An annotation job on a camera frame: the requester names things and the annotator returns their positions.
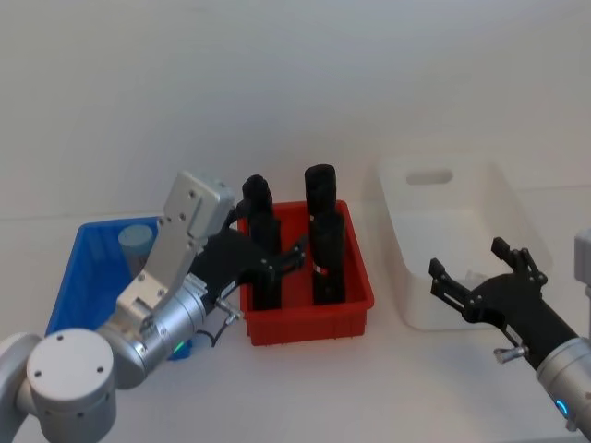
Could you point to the red plastic bin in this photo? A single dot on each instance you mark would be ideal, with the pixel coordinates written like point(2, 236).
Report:
point(305, 323)

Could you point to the grey-blue cylinder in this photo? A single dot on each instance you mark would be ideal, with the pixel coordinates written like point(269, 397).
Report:
point(135, 244)

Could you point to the white plastic bin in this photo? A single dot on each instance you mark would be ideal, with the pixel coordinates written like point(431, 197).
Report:
point(438, 212)

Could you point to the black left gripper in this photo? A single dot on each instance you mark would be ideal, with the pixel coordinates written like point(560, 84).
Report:
point(226, 258)

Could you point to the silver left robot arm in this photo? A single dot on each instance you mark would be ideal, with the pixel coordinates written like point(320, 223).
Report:
point(69, 383)

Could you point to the blue plastic bin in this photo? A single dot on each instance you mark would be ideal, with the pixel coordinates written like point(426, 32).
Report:
point(92, 272)

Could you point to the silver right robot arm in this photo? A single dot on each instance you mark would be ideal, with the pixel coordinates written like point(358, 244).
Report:
point(565, 369)

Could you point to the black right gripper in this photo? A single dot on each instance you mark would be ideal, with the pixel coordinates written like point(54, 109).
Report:
point(517, 304)

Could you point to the black cylinder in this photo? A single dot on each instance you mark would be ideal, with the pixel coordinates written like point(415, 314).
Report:
point(256, 191)
point(329, 258)
point(320, 189)
point(267, 231)

